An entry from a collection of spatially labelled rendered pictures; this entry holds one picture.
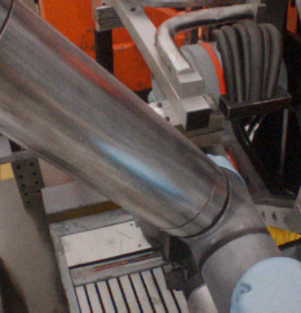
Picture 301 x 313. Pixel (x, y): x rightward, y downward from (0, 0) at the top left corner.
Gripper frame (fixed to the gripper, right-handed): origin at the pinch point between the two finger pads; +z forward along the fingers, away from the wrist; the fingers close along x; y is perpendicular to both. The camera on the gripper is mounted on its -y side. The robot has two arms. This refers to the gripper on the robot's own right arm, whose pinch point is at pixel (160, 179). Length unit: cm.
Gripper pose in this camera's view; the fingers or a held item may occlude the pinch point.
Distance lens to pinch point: 65.7
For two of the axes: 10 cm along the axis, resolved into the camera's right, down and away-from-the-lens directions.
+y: 0.0, -7.0, -7.1
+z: -3.0, -6.8, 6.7
